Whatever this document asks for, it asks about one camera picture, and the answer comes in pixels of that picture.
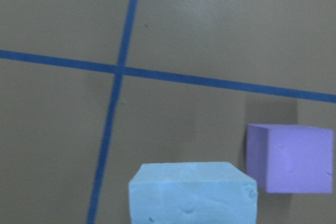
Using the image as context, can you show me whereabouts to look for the purple foam block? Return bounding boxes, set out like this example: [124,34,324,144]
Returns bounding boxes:
[245,124,334,194]

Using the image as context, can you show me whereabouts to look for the light blue foam block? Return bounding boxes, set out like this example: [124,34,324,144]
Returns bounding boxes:
[128,162,258,223]

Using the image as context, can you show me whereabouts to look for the brown paper table cover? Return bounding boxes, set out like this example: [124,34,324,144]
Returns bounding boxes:
[1,0,335,223]

